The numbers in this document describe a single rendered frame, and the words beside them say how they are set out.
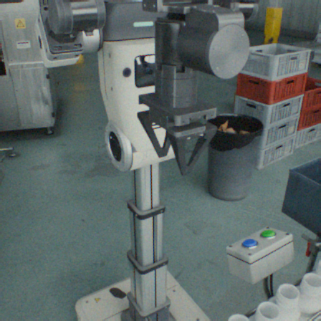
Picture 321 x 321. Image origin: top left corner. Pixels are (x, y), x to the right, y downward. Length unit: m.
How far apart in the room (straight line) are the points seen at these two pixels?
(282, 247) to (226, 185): 2.00
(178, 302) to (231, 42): 1.51
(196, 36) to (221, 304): 1.86
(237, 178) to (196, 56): 2.43
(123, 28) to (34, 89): 3.17
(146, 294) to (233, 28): 1.19
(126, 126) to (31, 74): 3.13
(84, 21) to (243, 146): 2.03
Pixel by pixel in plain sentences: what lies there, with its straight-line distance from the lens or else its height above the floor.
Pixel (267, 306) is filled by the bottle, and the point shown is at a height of 1.16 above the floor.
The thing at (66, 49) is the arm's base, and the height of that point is 1.49.
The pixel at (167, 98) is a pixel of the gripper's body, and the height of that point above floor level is 1.50.
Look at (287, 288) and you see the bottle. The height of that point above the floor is 1.16.
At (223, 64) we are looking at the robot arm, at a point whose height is 1.56.
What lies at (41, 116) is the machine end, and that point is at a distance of 4.16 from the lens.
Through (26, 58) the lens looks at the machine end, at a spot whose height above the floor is 0.94.
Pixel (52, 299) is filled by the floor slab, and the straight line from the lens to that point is 2.19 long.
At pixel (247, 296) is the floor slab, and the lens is 2.18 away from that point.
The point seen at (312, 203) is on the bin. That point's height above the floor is 0.86.
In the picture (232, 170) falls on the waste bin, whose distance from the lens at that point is 2.72.
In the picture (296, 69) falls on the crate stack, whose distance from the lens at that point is 3.43.
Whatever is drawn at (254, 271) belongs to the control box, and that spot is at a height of 1.09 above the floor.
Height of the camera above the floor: 1.63
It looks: 28 degrees down
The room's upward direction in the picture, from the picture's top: straight up
